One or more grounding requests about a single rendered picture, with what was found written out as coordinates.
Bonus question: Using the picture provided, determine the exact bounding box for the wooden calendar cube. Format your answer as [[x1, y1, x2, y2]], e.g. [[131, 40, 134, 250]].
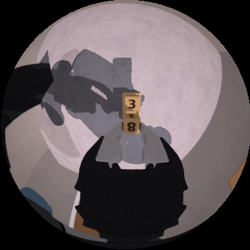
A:
[[124, 95, 140, 112], [123, 113, 141, 134]]

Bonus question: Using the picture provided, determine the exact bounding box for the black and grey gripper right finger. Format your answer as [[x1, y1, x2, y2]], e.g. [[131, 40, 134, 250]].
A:
[[139, 122, 188, 191]]

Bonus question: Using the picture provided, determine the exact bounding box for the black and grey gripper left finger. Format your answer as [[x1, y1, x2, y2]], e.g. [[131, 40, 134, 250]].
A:
[[74, 122, 124, 191]]

